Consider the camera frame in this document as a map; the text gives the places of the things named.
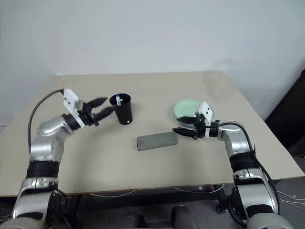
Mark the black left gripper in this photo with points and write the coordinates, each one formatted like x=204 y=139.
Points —
x=87 y=117

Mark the dark cabinet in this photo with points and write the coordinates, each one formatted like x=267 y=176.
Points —
x=288 y=114

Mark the grey glasses case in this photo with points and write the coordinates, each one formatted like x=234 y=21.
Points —
x=157 y=140

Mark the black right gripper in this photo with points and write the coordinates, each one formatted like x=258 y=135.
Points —
x=200 y=130

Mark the black plastic cup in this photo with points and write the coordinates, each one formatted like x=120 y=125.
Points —
x=122 y=112

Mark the black table frame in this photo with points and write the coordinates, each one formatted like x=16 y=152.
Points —
x=147 y=196

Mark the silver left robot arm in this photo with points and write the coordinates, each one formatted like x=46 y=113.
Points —
x=47 y=143

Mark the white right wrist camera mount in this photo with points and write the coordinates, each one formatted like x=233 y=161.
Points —
x=206 y=109

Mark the white marker with blue cap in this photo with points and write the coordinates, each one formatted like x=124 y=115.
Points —
x=118 y=100

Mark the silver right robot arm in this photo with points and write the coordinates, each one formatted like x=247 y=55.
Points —
x=236 y=143

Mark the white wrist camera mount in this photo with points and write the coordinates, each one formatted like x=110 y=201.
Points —
x=70 y=97
x=206 y=109

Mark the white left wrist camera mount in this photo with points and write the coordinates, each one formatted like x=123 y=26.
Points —
x=70 y=97

